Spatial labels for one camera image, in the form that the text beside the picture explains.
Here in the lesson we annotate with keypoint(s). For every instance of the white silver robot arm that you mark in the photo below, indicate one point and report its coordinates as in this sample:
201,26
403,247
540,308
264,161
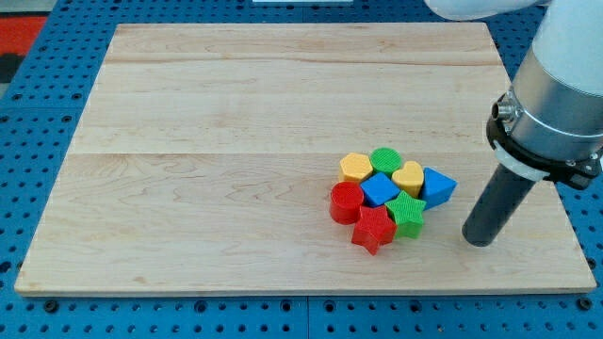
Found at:
548,124

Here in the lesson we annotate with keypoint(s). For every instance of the light wooden board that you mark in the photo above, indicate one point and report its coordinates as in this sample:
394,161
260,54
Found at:
203,162

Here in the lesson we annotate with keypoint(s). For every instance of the red cylinder block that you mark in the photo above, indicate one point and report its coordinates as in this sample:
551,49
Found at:
346,200

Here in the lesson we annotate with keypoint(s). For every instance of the yellow hexagon block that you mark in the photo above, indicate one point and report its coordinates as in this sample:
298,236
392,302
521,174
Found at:
354,167

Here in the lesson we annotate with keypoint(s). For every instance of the blue cube block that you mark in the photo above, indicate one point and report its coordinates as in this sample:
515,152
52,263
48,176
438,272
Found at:
379,189

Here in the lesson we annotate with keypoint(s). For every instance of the green cylinder block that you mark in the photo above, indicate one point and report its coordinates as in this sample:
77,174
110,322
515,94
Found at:
385,160

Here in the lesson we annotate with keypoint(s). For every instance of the red star block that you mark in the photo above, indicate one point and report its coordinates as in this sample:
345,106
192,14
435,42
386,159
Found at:
373,229

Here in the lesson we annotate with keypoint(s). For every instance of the yellow heart block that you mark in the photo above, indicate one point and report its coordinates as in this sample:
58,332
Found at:
409,178

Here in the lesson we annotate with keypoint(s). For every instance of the green star block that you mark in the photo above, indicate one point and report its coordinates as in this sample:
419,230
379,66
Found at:
407,213

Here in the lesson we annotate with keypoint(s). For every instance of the blue triangle block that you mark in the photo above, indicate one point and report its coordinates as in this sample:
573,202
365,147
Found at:
437,188

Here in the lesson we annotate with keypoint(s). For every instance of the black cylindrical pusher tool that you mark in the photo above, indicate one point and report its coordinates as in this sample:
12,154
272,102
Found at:
498,201

